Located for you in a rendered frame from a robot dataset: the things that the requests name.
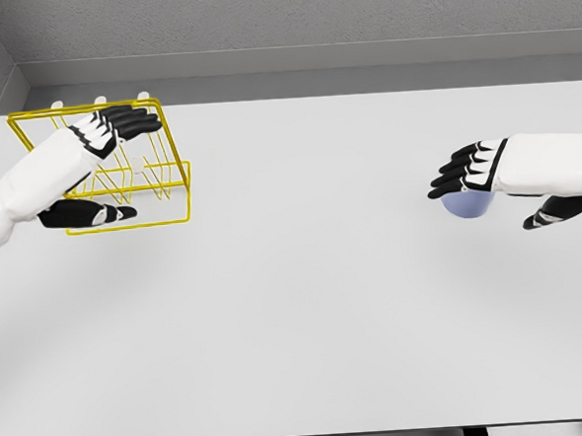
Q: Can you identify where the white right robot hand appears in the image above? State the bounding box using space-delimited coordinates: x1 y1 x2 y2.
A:
422 130 582 237

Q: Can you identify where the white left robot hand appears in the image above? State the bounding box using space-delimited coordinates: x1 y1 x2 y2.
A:
0 102 170 234

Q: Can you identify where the light blue cup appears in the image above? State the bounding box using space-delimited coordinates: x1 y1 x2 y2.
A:
441 190 495 222

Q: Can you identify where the yellow wire cup holder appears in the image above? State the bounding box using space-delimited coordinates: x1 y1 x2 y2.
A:
5 88 195 240

